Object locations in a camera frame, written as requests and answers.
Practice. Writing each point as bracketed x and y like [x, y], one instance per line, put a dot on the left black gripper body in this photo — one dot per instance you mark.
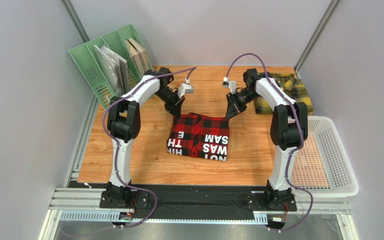
[167, 96]

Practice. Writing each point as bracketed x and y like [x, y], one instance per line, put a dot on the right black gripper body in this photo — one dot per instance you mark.
[233, 103]

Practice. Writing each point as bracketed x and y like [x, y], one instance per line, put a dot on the red black plaid shirt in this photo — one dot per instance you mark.
[199, 136]

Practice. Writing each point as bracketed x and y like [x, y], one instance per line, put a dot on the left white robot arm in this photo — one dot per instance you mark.
[124, 124]

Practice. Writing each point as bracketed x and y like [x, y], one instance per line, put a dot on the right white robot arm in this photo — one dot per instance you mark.
[288, 129]

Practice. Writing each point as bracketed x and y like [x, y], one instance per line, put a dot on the brown books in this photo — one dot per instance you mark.
[139, 56]

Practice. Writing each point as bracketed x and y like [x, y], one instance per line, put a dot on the yellow plaid folded shirt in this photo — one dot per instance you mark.
[293, 87]

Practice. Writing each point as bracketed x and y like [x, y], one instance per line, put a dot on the grey spiral notebooks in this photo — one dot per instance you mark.
[115, 69]

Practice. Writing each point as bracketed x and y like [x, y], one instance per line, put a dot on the green file organizer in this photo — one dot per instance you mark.
[86, 60]

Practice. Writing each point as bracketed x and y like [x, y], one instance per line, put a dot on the white plastic basket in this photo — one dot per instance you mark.
[321, 169]

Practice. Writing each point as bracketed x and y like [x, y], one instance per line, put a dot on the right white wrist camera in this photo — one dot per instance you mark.
[231, 84]

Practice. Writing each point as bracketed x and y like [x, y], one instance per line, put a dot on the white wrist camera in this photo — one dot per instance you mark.
[231, 84]
[185, 88]

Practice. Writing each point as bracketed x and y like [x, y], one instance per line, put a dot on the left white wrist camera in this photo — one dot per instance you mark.
[185, 88]

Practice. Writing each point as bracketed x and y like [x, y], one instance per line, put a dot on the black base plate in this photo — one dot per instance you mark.
[193, 202]

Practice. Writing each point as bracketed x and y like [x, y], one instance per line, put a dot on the aluminium frame rail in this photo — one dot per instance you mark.
[84, 203]

